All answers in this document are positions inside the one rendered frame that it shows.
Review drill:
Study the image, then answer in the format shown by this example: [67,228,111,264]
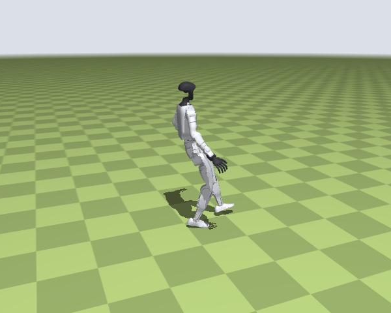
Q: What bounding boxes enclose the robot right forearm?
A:
[194,132,214,157]

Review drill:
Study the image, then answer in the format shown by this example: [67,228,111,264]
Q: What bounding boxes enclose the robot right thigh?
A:
[191,151,213,193]

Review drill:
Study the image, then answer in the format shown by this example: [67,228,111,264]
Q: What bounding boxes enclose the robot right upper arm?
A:
[185,108,197,142]

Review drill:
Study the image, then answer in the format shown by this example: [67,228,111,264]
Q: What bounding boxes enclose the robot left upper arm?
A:
[172,102,180,128]

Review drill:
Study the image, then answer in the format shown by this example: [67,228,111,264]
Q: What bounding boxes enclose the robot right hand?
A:
[207,154,227,173]

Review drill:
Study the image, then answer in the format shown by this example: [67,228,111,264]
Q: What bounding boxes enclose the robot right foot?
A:
[187,218,210,228]

